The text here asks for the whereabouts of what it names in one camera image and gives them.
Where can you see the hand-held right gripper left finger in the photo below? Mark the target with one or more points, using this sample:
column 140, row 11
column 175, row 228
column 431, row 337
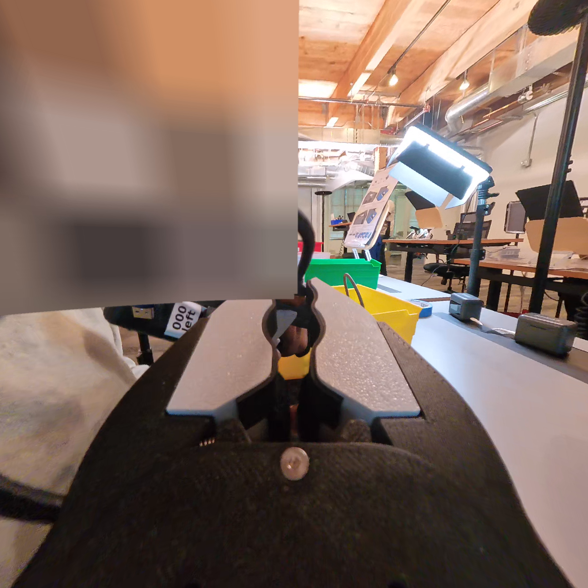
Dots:
column 225, row 363

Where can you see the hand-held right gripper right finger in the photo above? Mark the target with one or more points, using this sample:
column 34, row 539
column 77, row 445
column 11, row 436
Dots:
column 363, row 363

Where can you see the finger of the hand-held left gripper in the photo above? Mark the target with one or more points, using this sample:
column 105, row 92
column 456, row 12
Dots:
column 285, row 321

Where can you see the yellow plastic bin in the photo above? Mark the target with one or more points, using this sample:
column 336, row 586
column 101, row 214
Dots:
column 390, row 317

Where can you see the person's left hand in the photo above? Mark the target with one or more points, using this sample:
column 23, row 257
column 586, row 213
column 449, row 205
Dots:
column 296, row 342

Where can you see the green plastic bin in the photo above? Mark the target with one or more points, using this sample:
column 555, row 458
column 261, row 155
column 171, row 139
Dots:
column 342, row 273

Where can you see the blue tape roll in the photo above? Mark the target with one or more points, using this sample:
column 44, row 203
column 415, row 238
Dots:
column 421, row 308

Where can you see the black floor lamp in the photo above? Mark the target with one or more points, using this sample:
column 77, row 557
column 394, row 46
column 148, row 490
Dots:
column 323, row 220

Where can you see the instruction poster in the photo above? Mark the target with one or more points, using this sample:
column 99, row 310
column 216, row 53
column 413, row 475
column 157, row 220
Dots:
column 372, row 211

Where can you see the brown wooden desk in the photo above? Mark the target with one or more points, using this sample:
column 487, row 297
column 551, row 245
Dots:
column 459, row 240
column 505, row 265

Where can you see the plain plywood board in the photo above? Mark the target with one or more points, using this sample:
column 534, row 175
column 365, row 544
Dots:
column 429, row 218
column 560, row 236

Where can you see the black office chair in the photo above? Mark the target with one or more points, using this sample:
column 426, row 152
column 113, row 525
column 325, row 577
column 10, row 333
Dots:
column 468, row 229

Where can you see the black light stand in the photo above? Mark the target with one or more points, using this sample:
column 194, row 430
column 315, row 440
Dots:
column 480, row 239

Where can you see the dark grey stand base block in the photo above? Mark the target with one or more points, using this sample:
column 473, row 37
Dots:
column 544, row 333

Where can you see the led light panel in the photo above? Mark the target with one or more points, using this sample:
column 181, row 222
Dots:
column 436, row 170

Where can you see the grey monitor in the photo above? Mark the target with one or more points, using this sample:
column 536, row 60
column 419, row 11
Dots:
column 515, row 217

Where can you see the black flat panel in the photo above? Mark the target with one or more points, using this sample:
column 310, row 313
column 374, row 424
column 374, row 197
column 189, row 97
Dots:
column 549, row 200

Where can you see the black disc-topped stand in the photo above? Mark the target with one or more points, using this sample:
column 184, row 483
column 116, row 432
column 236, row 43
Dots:
column 558, row 183

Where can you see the silver air duct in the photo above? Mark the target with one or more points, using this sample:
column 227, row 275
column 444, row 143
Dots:
column 468, row 103

